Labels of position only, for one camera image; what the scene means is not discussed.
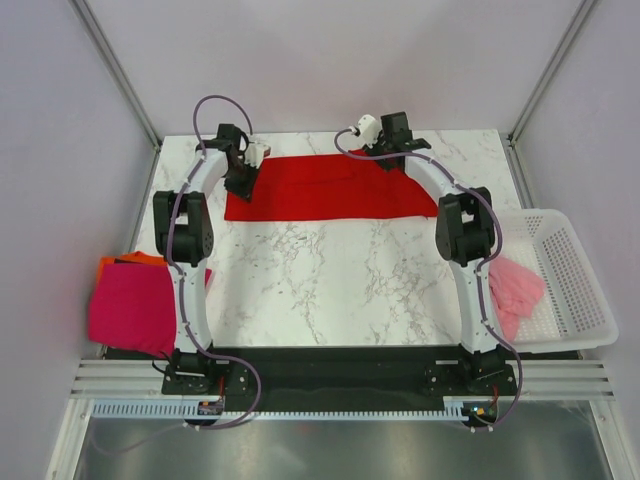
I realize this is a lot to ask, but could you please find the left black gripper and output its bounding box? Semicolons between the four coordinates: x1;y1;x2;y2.
224;159;262;204

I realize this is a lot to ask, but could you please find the red t shirt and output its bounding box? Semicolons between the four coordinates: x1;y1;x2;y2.
224;154;437;222

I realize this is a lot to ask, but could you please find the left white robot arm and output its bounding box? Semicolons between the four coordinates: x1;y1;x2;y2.
152;124;264;395

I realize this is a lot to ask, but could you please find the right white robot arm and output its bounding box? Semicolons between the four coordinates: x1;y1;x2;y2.
356;112;506;394

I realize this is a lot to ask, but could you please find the orange folded t shirt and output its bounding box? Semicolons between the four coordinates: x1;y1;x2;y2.
96;251;167;281

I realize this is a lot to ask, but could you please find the magenta folded t shirt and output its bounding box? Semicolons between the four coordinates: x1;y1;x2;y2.
88;262;195;357

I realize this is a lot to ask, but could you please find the pink t shirt in basket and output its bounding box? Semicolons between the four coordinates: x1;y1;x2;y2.
489;256;546;342

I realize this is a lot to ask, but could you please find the white plastic basket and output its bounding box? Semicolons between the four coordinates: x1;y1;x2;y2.
497;209;619;354

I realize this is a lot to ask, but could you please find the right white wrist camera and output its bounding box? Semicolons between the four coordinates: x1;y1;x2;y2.
351;114;382;147

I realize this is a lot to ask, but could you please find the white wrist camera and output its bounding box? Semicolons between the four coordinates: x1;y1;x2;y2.
351;114;382;147
244;142;271;170

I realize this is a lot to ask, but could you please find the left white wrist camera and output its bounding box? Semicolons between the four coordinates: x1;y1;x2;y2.
244;142;271;170

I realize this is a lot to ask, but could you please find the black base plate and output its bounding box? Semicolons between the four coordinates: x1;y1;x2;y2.
99;343;516;414

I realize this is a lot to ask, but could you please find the aluminium rail frame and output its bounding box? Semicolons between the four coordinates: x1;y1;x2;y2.
71;360;614;401

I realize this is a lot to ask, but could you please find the white slotted cable duct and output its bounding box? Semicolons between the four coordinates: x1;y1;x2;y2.
91;397;469;421

